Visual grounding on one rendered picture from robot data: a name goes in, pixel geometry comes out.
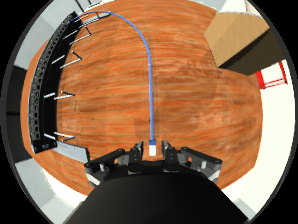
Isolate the white and blue cable plug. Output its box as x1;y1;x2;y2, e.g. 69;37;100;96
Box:
149;140;156;156

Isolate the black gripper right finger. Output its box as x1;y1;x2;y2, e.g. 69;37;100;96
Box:
161;140;223;183

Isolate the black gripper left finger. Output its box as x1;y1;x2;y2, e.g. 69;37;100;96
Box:
84;141;144;187

